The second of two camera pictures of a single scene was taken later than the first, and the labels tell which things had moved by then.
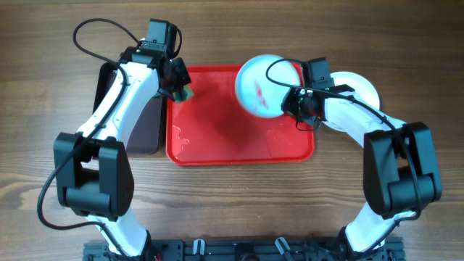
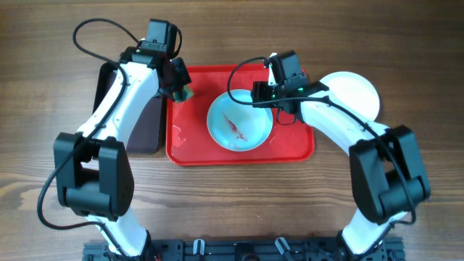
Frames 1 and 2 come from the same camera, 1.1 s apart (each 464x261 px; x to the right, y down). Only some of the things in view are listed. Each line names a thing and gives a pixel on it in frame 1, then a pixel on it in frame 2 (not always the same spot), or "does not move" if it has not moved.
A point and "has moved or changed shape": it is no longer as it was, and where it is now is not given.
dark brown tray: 146,135 does not move
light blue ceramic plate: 259,95 has moved or changed shape
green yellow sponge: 184,96 does not move
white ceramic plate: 362,92 does not move
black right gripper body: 295,105 → 268,95
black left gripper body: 180,77 does not move
